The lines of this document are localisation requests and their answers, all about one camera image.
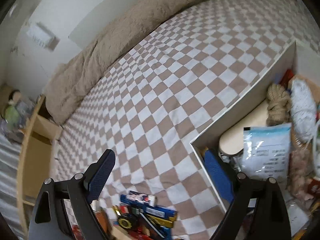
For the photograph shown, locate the oval wooden box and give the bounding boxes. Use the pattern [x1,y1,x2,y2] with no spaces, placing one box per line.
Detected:
[219,100,268,157]

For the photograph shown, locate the coiled hemp rope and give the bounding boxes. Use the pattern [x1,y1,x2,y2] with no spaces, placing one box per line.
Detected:
[265,83,292,127]

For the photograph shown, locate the checkered bed sheet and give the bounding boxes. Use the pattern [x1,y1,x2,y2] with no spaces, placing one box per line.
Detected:
[56,0,319,239]

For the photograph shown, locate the white shoe box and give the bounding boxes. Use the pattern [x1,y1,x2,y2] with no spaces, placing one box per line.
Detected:
[190,39,320,240]

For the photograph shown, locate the wooden bedside shelf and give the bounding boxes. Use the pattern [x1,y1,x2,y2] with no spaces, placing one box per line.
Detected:
[16,95,62,239]

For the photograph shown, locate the beige fluffy blanket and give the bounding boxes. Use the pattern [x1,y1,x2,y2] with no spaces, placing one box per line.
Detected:
[43,0,204,125]

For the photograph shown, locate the round black tin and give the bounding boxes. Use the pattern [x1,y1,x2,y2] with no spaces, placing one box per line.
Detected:
[118,216,133,230]

